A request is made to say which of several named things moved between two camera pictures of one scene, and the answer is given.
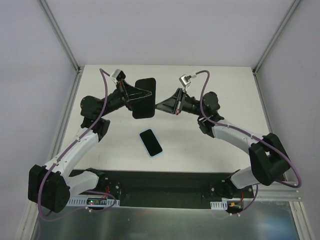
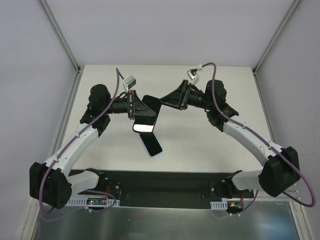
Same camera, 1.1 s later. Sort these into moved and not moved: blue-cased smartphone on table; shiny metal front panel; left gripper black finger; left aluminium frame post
Moved: left gripper black finger
Not moved: blue-cased smartphone on table; left aluminium frame post; shiny metal front panel
